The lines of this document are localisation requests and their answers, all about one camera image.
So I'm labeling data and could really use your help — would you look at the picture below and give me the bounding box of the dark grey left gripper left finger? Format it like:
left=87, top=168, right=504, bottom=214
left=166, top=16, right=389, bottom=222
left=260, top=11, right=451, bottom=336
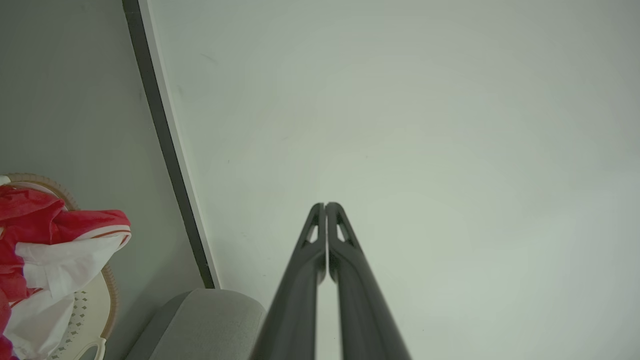
left=250, top=202, right=327, bottom=360

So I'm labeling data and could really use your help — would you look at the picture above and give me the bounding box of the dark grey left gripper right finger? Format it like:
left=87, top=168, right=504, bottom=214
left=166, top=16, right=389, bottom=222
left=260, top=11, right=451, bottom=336
left=325, top=202, right=412, bottom=360

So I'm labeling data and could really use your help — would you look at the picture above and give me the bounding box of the red and white garment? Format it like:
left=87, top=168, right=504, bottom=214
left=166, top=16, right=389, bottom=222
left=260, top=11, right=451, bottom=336
left=0, top=184, right=132, bottom=360

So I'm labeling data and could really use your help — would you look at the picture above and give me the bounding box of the cream perforated laundry basket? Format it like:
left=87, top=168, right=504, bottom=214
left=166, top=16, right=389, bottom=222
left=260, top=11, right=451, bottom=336
left=0, top=173, right=120, bottom=360

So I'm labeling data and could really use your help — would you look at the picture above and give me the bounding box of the dark grey baseboard strip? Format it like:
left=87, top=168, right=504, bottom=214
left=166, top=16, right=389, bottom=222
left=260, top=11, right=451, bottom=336
left=121, top=0, right=222, bottom=290

